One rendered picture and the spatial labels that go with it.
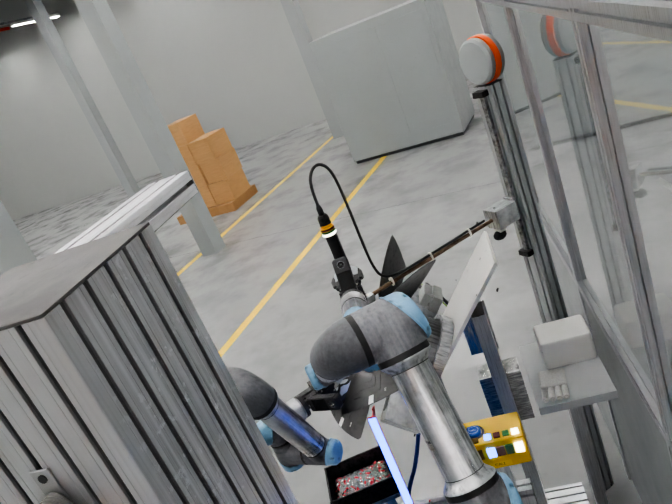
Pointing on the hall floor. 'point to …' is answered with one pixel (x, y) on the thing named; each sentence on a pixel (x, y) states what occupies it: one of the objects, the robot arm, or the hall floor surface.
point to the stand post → (503, 388)
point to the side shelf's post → (588, 455)
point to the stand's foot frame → (574, 493)
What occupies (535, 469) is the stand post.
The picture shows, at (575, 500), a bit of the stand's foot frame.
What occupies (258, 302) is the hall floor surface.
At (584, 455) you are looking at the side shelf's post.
